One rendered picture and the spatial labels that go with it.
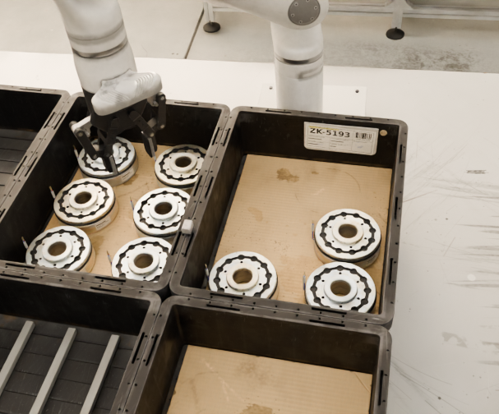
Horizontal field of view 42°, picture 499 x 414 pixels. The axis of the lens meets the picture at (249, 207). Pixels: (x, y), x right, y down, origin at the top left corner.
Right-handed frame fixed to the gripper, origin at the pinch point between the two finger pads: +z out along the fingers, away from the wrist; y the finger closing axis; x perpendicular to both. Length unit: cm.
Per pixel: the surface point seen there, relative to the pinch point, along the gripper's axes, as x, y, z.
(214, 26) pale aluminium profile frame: -162, -101, 99
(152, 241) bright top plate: 4.7, 1.6, 14.0
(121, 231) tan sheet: -2.9, 4.1, 17.2
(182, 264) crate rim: 16.7, 1.8, 7.2
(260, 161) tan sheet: -2.8, -23.7, 17.3
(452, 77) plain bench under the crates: -11, -82, 30
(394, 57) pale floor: -95, -150, 100
